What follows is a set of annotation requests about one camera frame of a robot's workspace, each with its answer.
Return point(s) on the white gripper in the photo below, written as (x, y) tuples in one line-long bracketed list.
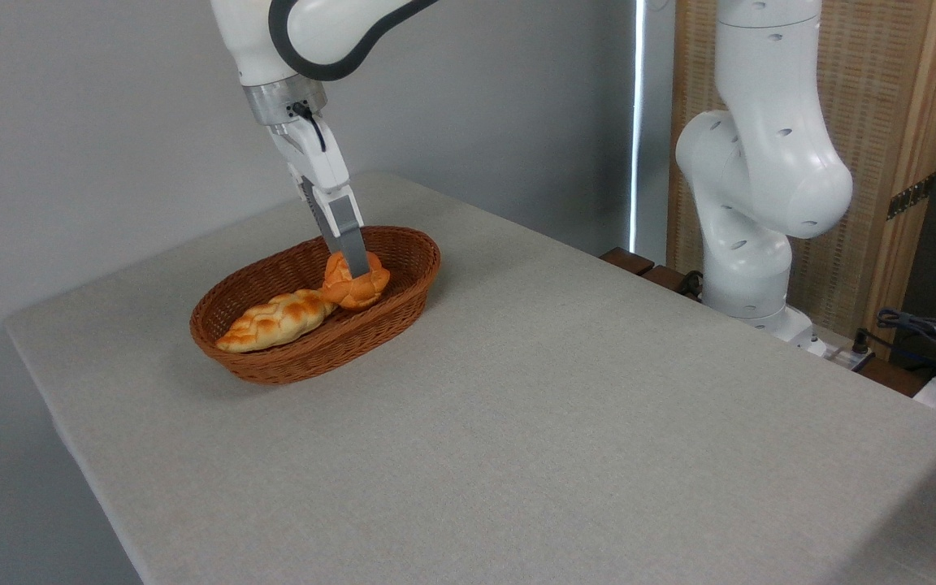
[(318, 158)]

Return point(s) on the round orange bread roll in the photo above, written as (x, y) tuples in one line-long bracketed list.
[(354, 291)]

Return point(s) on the long braided bread loaf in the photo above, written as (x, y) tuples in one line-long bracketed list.
[(273, 321)]

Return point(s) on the brown woven wicker basket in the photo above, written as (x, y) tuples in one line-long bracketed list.
[(314, 349)]

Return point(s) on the grey tablecloth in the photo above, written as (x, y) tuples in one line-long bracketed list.
[(598, 422)]

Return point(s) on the white power strip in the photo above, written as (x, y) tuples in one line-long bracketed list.
[(838, 351)]

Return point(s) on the metal screen hinge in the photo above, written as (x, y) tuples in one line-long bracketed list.
[(912, 196)]

